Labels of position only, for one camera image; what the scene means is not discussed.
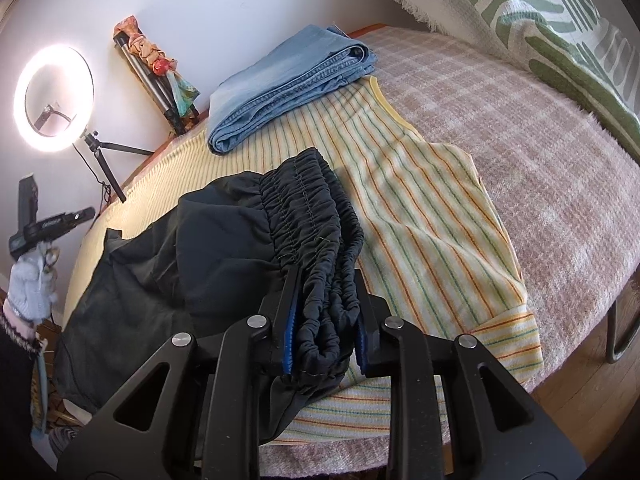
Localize green striped white pillow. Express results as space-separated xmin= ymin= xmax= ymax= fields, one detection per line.
xmin=395 ymin=0 xmax=639 ymax=158

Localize left hand white glove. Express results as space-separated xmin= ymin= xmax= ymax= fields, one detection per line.
xmin=3 ymin=242 xmax=60 ymax=334

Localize white ring light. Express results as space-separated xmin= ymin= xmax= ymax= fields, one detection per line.
xmin=13 ymin=44 xmax=94 ymax=153

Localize yellow striped bed sheet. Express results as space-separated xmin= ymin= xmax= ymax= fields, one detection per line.
xmin=54 ymin=76 xmax=544 ymax=446

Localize folded blue jeans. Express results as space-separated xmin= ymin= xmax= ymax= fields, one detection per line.
xmin=206 ymin=25 xmax=378 ymax=154

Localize left forearm dark sleeve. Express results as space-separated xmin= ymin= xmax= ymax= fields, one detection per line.
xmin=1 ymin=306 xmax=54 ymax=479

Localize pink checked blanket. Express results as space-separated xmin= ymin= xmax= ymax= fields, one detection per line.
xmin=259 ymin=24 xmax=640 ymax=478

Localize dark green pants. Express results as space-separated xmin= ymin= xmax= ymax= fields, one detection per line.
xmin=54 ymin=148 xmax=363 ymax=442

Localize orange floral cloth strip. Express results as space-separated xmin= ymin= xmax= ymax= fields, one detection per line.
xmin=113 ymin=15 xmax=200 ymax=132

